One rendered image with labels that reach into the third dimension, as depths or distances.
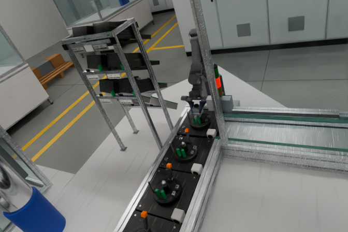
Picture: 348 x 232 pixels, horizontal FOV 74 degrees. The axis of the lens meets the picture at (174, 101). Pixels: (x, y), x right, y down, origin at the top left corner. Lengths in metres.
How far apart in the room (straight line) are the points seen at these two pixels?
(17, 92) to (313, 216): 4.63
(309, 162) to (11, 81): 4.57
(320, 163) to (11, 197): 1.37
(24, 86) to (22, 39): 5.53
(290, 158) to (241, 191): 0.28
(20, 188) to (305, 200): 1.24
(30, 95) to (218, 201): 4.34
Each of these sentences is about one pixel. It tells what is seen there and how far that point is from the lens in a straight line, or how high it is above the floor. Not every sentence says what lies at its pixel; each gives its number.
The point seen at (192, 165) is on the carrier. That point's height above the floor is 0.97.
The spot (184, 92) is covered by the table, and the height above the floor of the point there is 0.86.
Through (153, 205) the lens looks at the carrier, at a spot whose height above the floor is 0.97.
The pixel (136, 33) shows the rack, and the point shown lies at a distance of 1.24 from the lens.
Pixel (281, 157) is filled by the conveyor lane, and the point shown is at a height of 0.92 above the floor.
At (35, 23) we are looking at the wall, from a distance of 10.82.
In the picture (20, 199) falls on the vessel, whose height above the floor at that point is 1.18.
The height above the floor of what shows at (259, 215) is 0.86.
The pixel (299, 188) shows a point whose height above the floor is 0.86.
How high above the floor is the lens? 1.88
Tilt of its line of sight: 32 degrees down
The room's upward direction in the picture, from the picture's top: 18 degrees counter-clockwise
